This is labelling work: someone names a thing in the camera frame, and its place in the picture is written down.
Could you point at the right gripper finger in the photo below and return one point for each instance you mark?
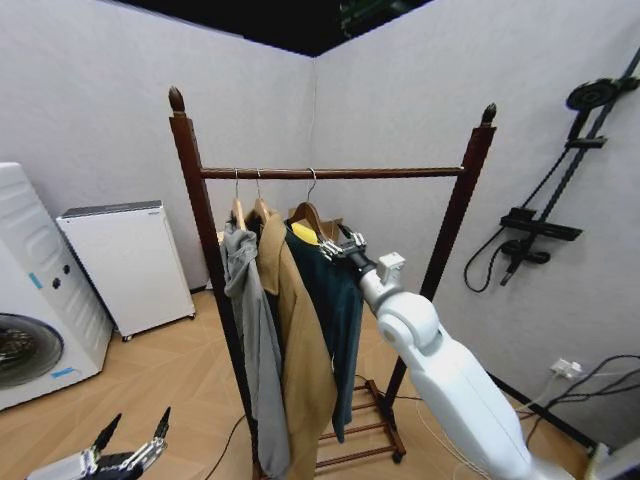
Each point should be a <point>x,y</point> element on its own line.
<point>356,238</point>
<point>330,250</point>

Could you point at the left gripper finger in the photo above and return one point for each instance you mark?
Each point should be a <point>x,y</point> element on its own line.
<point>161,431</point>
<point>106,436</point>

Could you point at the wooden hanger with metal hook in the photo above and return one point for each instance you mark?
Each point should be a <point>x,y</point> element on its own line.
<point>261,206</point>
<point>305,210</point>
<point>240,210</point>

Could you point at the dark green garment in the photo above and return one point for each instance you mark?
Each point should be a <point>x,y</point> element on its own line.
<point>325,300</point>

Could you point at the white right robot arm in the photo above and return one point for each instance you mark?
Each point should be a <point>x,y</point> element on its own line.
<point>450,380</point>

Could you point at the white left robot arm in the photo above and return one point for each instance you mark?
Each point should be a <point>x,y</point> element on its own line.
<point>55,470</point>

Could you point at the grey hooded garment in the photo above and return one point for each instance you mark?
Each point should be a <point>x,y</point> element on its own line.
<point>255,325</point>

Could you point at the brown cardboard box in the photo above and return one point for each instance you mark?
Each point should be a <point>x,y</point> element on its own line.
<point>331,227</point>

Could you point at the tan long coat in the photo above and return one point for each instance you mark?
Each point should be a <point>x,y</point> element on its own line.
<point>300,340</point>

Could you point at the white washing machine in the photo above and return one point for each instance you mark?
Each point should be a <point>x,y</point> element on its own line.
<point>45,300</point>

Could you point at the dark brown wooden clothes rack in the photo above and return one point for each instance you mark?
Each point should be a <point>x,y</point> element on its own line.
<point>192,160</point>

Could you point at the black hand shower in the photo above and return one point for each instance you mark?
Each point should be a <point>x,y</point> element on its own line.
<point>525,256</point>

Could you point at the white box-shaped appliance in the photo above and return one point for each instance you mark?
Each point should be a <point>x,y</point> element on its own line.
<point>130,265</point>

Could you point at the black shower mixer shelf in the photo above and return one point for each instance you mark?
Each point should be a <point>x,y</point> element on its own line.
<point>542,226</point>

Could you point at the black round shower head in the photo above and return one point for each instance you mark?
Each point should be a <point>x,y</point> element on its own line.
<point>592,93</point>

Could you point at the white plastic unit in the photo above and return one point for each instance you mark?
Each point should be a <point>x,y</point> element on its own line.
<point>617,462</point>

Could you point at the white wall socket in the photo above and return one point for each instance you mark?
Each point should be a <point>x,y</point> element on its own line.
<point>566,368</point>

